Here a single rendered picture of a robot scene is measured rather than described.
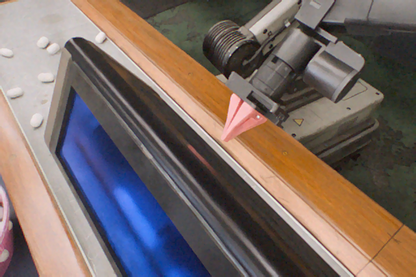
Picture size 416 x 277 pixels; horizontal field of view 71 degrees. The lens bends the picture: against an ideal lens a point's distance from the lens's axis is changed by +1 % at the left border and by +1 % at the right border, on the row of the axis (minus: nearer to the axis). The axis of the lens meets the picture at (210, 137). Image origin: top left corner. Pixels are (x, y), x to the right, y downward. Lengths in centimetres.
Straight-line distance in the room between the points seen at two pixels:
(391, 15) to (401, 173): 131
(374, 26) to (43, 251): 55
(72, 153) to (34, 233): 37
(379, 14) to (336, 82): 9
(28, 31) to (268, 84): 80
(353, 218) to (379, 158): 120
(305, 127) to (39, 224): 80
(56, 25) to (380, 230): 98
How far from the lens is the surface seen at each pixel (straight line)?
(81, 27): 102
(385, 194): 159
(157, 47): 82
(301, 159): 56
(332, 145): 117
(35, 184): 59
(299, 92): 108
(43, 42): 96
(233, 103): 46
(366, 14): 45
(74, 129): 17
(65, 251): 50
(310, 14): 46
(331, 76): 44
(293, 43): 47
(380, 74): 227
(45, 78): 82
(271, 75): 46
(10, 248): 63
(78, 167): 17
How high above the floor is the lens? 120
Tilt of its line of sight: 50 degrees down
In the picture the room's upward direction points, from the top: straight up
